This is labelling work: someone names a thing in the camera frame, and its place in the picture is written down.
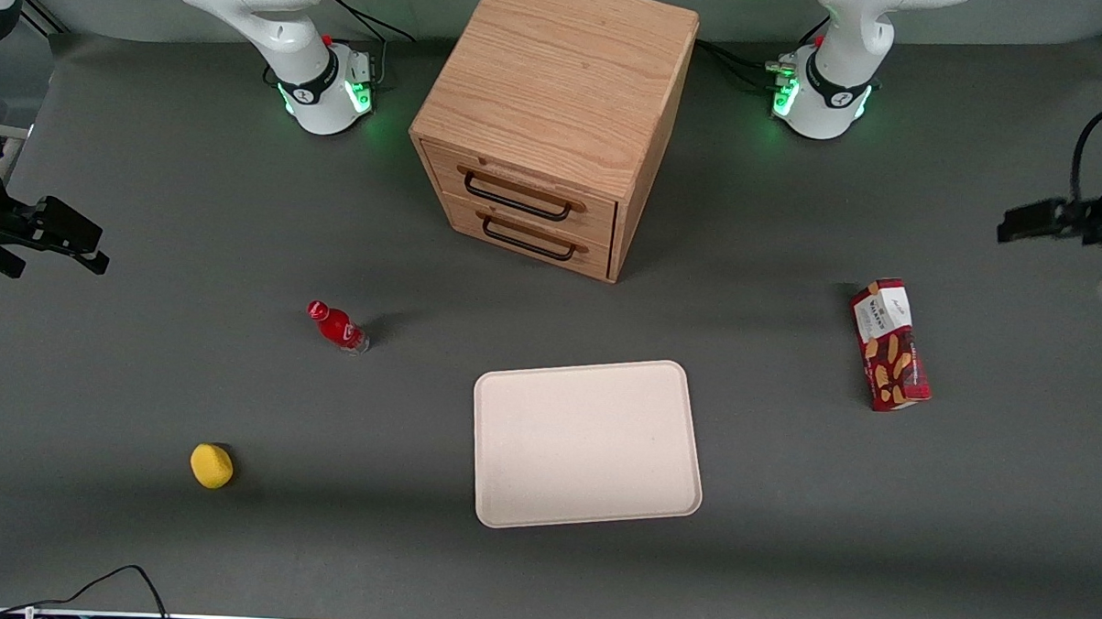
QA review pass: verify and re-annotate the red tartan shortbread cookie box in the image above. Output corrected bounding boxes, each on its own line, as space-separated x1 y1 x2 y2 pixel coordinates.
846 277 936 415

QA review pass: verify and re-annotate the cream rectangular plastic tray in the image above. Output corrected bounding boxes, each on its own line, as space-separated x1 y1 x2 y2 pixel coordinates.
469 353 708 536

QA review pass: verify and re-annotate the yellow lemon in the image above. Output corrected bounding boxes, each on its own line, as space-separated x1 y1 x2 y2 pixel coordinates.
189 442 235 491

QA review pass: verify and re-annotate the red soda bottle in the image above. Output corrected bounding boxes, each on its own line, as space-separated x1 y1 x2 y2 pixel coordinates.
306 300 372 355

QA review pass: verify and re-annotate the wooden two-drawer cabinet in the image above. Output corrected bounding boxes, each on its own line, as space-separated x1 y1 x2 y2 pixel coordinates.
404 0 701 287

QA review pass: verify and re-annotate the black left arm base cable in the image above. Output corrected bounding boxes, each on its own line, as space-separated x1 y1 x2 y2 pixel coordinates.
693 12 833 96

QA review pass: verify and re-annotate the black arm base cable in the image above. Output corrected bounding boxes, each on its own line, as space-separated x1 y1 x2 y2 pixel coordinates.
693 12 833 96
321 0 418 91

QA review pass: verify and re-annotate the black table edge cable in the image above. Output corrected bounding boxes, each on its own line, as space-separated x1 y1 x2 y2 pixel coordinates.
0 560 172 619

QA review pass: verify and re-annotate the black right arm base cable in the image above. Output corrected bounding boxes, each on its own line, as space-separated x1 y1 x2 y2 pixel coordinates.
321 0 418 91

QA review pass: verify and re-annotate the wooden drawer with short handle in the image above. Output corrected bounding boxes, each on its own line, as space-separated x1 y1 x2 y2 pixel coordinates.
438 194 616 281

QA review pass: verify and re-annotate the wooden drawer with long handle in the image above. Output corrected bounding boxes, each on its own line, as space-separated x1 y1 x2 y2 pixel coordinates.
418 140 622 249

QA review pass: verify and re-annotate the long black drawer handle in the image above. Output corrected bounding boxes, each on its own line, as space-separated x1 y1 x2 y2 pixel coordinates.
455 164 587 223

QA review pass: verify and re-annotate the short black drawer handle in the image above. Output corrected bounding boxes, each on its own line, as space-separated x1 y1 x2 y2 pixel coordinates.
475 211 590 262

